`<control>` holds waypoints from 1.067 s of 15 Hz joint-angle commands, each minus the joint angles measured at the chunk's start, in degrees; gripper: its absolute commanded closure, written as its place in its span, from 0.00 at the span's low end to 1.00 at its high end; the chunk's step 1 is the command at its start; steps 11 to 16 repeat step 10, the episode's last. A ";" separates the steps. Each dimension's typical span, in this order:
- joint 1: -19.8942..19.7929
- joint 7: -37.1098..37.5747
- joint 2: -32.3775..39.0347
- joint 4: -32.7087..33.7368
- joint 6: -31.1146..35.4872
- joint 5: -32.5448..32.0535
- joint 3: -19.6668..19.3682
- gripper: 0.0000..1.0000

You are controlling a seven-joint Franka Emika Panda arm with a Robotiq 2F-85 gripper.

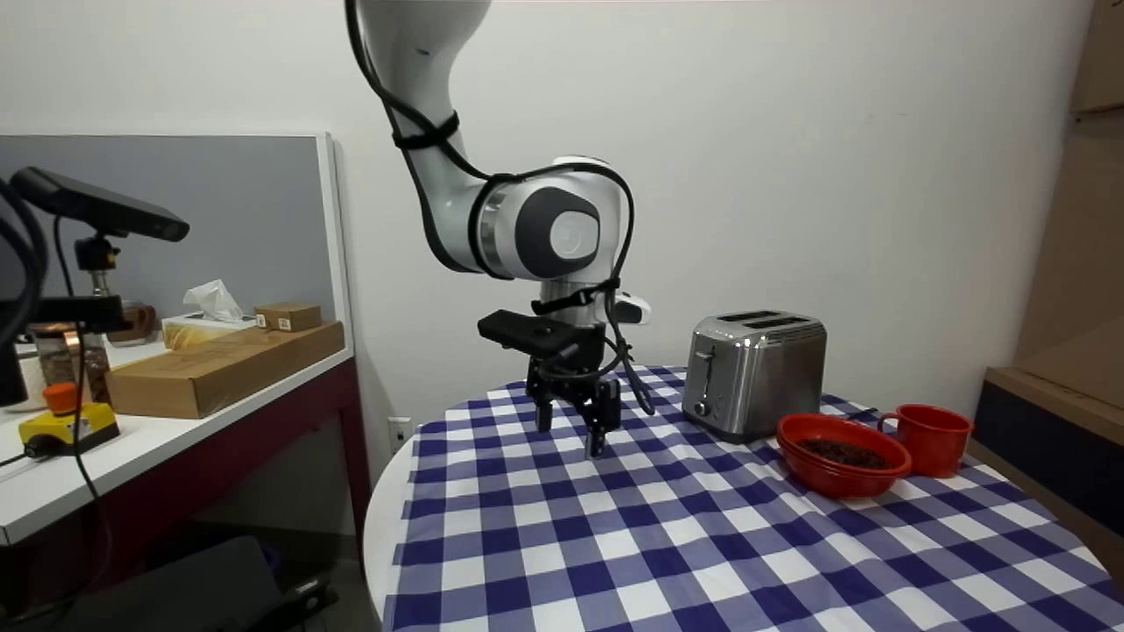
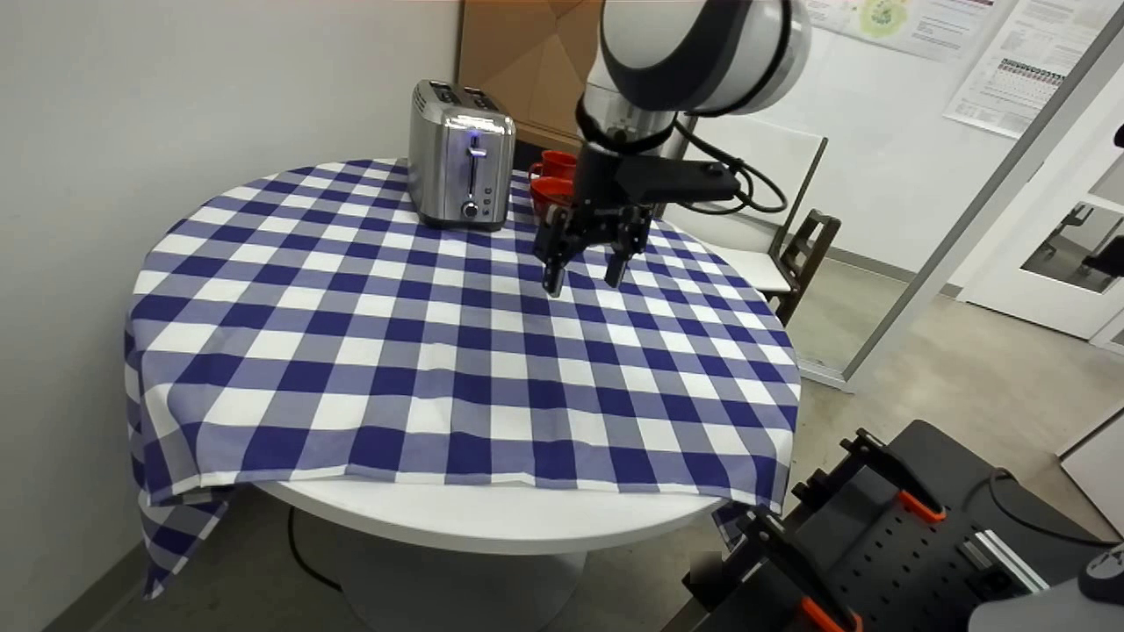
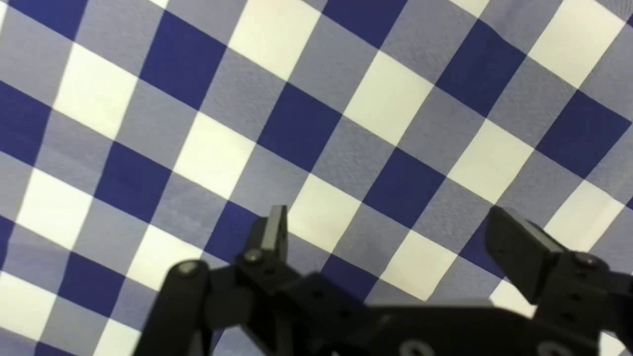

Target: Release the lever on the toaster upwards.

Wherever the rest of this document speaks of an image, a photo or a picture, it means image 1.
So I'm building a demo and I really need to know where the thin black desk cable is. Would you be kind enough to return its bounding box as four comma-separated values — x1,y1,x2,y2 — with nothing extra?
0,215,109,504

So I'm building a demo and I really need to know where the flat wooden box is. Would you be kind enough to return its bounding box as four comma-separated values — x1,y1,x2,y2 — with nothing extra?
107,318,347,421

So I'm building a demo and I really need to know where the silver two-slot toaster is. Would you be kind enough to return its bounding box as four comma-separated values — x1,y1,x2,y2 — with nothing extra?
682,306,828,444

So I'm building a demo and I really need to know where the black bulky case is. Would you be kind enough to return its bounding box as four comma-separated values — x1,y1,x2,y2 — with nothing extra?
31,531,346,632

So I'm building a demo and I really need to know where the white desk with red side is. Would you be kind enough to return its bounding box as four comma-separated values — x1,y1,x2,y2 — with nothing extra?
0,338,377,619

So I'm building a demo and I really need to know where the dark low cabinet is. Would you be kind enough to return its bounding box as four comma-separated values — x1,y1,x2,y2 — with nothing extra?
974,364,1124,543

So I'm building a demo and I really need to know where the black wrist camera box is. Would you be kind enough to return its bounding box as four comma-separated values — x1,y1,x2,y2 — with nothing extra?
476,306,610,357

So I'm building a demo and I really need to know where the red bowl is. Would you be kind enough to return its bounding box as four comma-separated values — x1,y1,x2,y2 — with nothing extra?
773,410,916,501

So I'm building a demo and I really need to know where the round white table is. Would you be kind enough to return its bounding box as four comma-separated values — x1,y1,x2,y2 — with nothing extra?
360,435,424,623

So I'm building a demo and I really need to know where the tissue box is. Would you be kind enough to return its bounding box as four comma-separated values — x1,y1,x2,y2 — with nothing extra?
158,277,272,352

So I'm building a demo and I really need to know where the small wooden block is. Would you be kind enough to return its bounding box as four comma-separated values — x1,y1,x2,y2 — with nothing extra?
256,297,326,334

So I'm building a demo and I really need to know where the black camera on stand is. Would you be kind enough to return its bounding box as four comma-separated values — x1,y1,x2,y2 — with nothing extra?
7,164,195,334

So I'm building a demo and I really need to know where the thick black cable bundle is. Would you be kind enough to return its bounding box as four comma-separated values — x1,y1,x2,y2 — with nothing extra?
0,179,55,406

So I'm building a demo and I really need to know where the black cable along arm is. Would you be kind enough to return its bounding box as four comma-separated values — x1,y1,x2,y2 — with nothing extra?
346,0,659,421

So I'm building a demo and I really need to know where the red mug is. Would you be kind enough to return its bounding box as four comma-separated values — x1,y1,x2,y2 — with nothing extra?
875,400,977,482

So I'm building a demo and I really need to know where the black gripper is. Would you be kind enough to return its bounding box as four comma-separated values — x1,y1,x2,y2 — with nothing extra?
525,330,624,460

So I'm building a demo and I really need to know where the blue white checkered tablecloth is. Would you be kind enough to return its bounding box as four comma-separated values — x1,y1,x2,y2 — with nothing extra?
383,364,1124,632

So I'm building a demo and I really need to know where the yellow tool with orange knob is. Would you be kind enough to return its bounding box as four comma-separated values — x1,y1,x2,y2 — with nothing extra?
15,379,124,464

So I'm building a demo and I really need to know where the grey partition panel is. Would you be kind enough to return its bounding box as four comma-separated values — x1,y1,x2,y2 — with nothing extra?
0,131,346,324

